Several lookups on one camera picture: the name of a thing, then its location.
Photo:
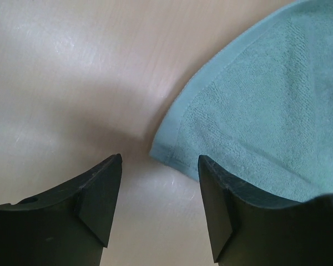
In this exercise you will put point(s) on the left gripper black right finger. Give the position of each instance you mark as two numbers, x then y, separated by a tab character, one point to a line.
249	226

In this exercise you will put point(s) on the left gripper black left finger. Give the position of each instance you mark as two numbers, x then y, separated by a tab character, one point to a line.
68	224

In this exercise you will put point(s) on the mint green towel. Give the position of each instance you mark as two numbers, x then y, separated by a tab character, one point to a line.
262	108

